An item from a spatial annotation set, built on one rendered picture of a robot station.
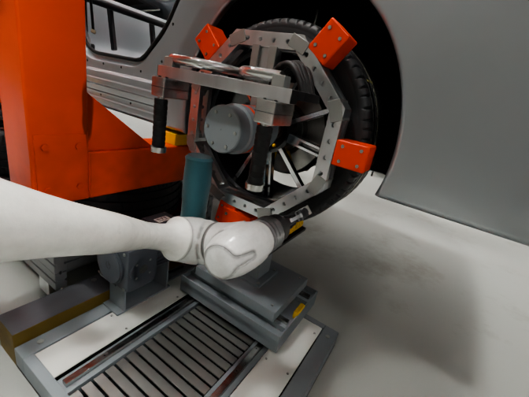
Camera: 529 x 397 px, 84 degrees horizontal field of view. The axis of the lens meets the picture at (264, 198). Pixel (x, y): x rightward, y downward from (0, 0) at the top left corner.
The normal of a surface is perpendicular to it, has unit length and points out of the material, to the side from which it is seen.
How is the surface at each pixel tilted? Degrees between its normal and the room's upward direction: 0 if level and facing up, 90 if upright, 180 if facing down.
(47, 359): 0
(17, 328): 0
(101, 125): 90
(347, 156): 90
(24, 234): 86
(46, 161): 90
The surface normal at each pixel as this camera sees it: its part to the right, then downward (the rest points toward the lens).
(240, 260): 0.64, 0.04
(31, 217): 0.92, -0.15
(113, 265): -0.53, 0.20
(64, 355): 0.18, -0.92
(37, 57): 0.83, 0.33
